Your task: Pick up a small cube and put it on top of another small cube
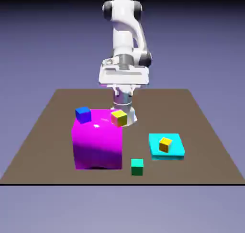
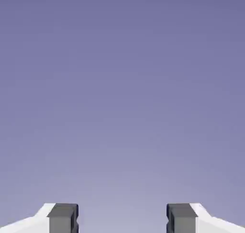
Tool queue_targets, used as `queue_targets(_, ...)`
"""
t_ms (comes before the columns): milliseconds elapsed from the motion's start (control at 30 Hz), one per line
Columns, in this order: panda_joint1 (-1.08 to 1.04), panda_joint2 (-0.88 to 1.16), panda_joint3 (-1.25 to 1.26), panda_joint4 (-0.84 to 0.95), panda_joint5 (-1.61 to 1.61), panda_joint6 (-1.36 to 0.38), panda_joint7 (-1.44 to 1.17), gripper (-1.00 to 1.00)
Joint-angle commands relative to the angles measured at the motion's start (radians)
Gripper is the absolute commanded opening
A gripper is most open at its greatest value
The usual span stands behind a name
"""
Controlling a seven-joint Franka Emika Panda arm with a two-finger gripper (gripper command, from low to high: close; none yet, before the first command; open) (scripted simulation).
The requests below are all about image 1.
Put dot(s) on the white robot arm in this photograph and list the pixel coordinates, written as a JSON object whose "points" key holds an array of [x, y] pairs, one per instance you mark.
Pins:
{"points": [[122, 18]]}

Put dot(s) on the small orange yellow cube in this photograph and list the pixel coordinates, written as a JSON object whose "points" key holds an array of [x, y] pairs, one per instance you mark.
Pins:
{"points": [[165, 145]]}

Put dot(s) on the large magenta box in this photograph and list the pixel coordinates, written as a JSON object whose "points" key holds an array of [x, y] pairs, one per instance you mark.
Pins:
{"points": [[97, 141]]}

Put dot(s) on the small blue cube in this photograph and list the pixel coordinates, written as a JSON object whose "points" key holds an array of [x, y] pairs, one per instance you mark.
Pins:
{"points": [[83, 114]]}

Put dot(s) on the small lime yellow cube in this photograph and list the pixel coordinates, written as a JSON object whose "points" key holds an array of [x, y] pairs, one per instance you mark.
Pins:
{"points": [[119, 118]]}

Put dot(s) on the small green cube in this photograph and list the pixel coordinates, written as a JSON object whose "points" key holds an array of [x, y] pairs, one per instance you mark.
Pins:
{"points": [[137, 167]]}

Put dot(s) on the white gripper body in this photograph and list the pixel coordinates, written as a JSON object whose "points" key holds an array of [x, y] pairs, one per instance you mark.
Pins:
{"points": [[124, 78]]}

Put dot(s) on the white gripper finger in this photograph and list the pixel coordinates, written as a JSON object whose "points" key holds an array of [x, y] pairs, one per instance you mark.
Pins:
{"points": [[116, 91], [132, 90]]}

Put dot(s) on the large cyan box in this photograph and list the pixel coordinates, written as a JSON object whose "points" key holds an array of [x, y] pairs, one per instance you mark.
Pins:
{"points": [[170, 154]]}

